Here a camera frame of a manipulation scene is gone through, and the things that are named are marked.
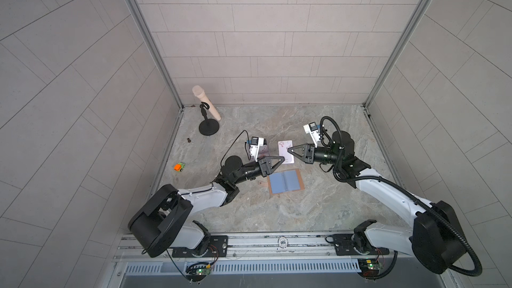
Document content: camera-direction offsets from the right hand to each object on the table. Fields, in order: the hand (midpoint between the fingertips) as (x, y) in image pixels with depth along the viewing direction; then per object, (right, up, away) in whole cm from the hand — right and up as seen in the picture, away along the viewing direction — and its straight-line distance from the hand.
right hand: (290, 154), depth 72 cm
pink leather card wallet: (0, -15, +15) cm, 21 cm away
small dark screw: (-48, +2, +28) cm, 55 cm away
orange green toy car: (-48, -9, +17) cm, 52 cm away
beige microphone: (-38, +25, +15) cm, 48 cm away
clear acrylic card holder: (-10, -1, +20) cm, 22 cm away
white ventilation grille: (-15, -38, -4) cm, 41 cm away
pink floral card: (-3, +2, 0) cm, 3 cm away
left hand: (-2, -4, -1) cm, 4 cm away
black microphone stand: (-40, +9, +33) cm, 53 cm away
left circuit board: (-31, -38, -7) cm, 49 cm away
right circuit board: (+27, -38, -4) cm, 47 cm away
